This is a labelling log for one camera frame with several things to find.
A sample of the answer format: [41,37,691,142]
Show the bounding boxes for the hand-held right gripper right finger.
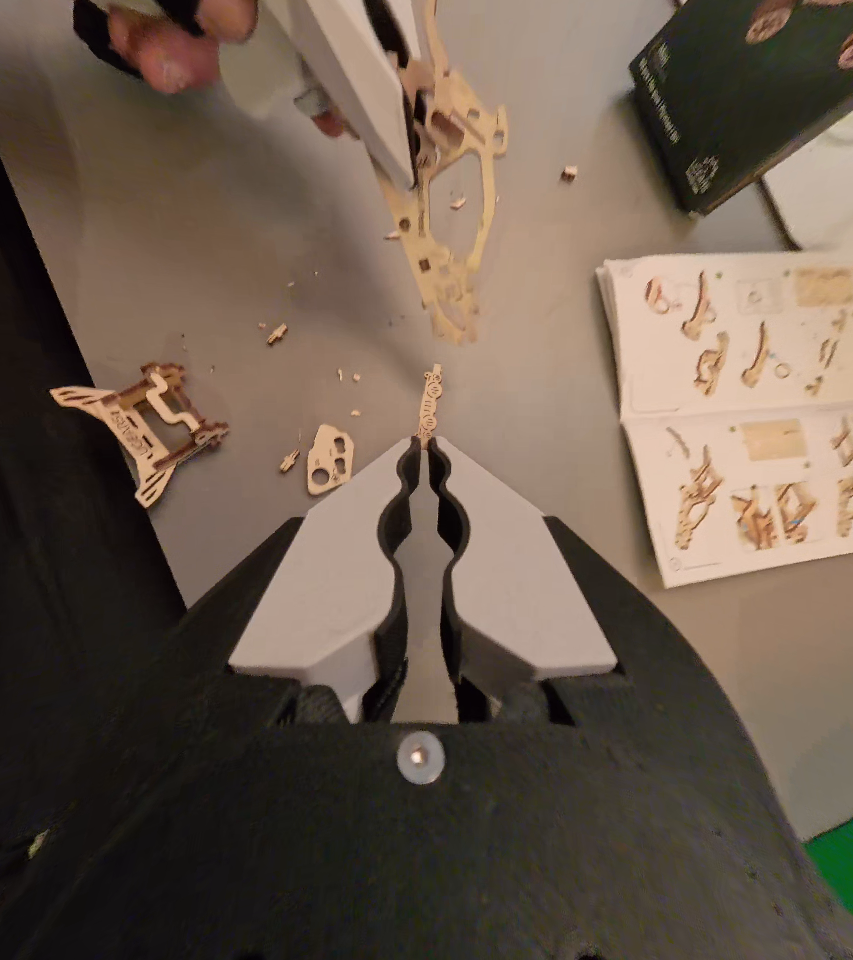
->
[428,437,619,714]

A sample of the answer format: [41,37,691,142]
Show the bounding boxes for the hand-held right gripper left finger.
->
[227,437,420,725]

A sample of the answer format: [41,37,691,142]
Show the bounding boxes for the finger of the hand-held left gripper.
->
[383,0,440,72]
[295,0,420,189]

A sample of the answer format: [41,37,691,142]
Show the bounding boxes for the emptied wooden sheet frame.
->
[380,0,510,348]

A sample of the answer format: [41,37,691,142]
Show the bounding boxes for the long wooden strip part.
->
[413,363,447,453]

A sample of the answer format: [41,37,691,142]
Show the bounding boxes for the wooden model spoiler frame assembly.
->
[50,362,231,511]

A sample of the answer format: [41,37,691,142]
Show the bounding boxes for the dark model kit box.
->
[629,0,853,219]

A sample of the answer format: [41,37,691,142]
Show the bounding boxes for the person's left hand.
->
[106,0,263,96]

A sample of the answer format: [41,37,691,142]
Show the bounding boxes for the wooden plate part with holes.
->
[305,423,357,497]

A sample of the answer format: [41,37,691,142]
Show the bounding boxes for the scattered wood scraps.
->
[179,191,503,421]

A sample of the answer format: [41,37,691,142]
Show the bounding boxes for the open instruction booklet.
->
[595,251,853,591]

